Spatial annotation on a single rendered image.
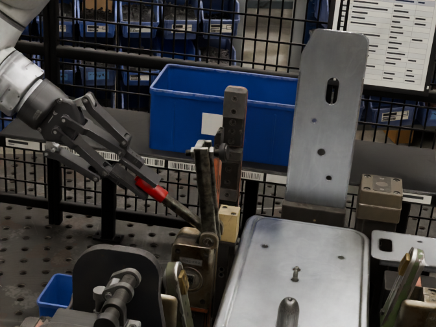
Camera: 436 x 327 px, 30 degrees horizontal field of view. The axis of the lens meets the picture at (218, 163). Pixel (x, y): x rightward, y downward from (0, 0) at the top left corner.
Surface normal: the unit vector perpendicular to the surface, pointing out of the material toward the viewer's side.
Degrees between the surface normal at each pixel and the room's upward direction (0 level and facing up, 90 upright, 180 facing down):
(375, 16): 90
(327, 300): 0
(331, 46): 90
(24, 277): 0
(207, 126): 90
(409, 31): 90
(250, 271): 0
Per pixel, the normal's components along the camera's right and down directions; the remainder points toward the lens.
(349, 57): -0.18, 0.41
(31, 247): 0.07, -0.90
